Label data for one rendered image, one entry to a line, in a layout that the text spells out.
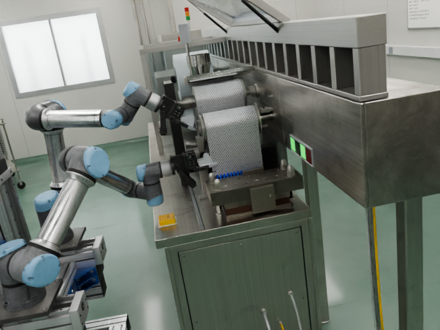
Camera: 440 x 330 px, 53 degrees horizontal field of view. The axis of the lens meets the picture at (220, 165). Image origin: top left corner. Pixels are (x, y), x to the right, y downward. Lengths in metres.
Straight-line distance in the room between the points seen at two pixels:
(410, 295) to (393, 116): 0.63
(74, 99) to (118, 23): 1.40
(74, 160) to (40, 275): 0.42
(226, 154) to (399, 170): 0.91
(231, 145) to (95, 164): 0.63
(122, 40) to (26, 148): 2.35
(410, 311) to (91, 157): 1.22
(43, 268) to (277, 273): 0.96
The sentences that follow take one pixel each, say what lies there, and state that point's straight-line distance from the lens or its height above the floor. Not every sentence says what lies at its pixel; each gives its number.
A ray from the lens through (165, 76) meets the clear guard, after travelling 2.96.
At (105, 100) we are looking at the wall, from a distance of 7.57.
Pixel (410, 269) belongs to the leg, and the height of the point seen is 0.87.
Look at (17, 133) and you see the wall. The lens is 7.90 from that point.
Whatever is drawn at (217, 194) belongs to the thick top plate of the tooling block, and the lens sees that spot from 1.85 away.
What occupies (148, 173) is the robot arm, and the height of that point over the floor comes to 1.11.
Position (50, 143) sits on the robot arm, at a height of 1.27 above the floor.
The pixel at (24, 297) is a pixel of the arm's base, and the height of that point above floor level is 0.86.
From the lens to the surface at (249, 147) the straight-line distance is 2.02.
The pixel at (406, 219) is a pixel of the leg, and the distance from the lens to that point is 1.48.
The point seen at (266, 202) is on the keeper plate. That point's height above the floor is 0.95.
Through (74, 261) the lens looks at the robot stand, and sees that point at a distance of 2.26.
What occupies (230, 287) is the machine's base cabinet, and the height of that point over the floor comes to 0.61.
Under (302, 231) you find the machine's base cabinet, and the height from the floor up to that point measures 0.80.
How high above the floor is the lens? 1.69
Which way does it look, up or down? 17 degrees down
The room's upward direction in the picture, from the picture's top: 9 degrees counter-clockwise
